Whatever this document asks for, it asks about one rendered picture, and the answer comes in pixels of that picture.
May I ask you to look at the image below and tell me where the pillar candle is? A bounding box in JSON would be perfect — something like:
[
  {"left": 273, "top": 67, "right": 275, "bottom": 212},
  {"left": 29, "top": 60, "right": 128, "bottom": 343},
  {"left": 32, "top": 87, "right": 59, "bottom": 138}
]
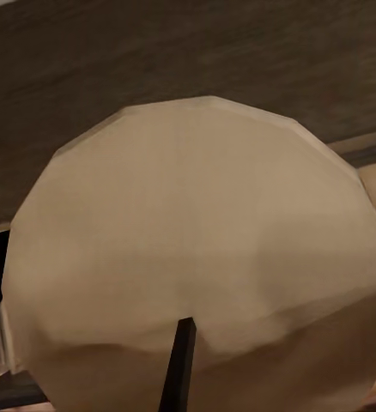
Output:
[{"left": 1, "top": 95, "right": 376, "bottom": 412}]

